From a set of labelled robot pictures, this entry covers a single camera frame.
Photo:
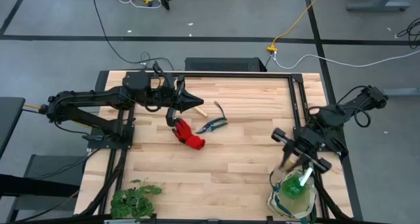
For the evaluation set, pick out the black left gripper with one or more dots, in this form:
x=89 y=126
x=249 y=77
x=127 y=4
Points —
x=164 y=91

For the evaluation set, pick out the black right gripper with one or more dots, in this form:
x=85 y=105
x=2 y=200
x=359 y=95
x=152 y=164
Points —
x=308 y=142

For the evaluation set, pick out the green spray bottle white nozzle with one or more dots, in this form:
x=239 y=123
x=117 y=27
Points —
x=290 y=188

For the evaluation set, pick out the green pruning shears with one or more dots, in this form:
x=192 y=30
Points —
x=215 y=125

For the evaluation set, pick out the red black gardening glove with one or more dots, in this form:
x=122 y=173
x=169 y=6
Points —
x=188 y=137

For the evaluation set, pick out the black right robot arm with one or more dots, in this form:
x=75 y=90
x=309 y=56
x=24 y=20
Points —
x=357 y=102

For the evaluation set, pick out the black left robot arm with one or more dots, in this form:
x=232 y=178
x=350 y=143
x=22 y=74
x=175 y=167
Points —
x=95 y=97

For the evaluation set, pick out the beige green gardening bag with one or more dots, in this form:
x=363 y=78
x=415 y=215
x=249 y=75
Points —
x=295 y=208

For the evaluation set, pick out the black computer tower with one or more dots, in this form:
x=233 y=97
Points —
x=223 y=64

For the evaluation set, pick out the green potted plant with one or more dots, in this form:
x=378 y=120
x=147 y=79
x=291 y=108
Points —
x=131 y=201

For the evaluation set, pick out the grey desk foot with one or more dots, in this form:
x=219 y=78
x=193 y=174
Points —
x=403 y=92
x=377 y=6

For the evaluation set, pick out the black desk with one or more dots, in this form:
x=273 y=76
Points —
x=10 y=119

